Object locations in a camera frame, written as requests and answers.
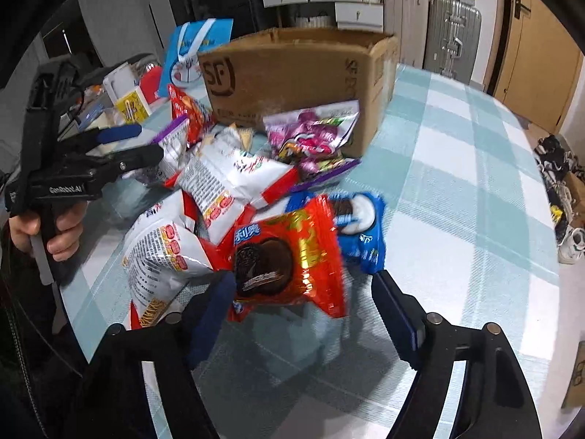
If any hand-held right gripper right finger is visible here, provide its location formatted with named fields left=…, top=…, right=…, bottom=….
left=371, top=271, right=542, bottom=439

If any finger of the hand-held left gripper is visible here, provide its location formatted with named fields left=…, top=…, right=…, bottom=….
left=84, top=144, right=165, bottom=175
left=68, top=123, right=143, bottom=147

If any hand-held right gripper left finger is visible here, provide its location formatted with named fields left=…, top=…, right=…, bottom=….
left=80, top=270, right=238, bottom=439

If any red snack packet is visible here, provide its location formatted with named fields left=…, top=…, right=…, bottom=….
left=168, top=83, right=215, bottom=146

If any blue cookie packet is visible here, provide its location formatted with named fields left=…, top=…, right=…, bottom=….
left=286, top=191, right=387, bottom=276

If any white snack bag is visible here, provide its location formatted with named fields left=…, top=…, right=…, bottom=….
left=180, top=128, right=300, bottom=244
left=122, top=190, right=221, bottom=331

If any clear cracker packet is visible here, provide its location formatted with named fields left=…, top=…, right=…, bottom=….
left=226, top=123, right=257, bottom=151

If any red chocolate cookie packet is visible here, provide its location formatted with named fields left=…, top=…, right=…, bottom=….
left=217, top=194, right=349, bottom=323

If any purple-edged white packet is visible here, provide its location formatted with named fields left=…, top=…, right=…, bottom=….
left=274, top=158, right=363, bottom=193

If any purple candy packet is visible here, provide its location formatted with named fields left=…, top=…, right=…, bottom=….
left=263, top=101, right=362, bottom=164

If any brown cardboard box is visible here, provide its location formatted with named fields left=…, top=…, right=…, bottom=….
left=197, top=27, right=399, bottom=158

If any person's left hand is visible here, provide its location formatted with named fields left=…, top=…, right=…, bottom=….
left=9, top=200, right=88, bottom=263

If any red bag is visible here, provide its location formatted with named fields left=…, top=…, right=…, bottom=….
left=139, top=66, right=164, bottom=104

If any blue cartoon tote bag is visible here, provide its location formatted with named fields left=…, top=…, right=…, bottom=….
left=160, top=18, right=235, bottom=99

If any flat cardboard piece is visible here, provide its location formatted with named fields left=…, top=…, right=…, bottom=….
left=561, top=342, right=585, bottom=410

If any white sneaker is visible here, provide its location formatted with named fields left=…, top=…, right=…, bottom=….
left=558, top=226, right=585, bottom=265

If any white woven basket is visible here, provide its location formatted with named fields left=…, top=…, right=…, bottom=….
left=295, top=11, right=333, bottom=29

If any shoe rack with shoes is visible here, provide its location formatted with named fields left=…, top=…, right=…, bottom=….
left=534, top=135, right=585, bottom=239

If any silver suitcase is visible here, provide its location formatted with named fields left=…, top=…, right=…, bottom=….
left=423, top=0, right=483, bottom=84

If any beige suitcase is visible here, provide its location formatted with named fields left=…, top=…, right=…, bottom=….
left=383, top=0, right=431, bottom=70

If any wooden door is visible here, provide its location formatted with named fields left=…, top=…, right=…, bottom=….
left=494, top=0, right=584, bottom=134

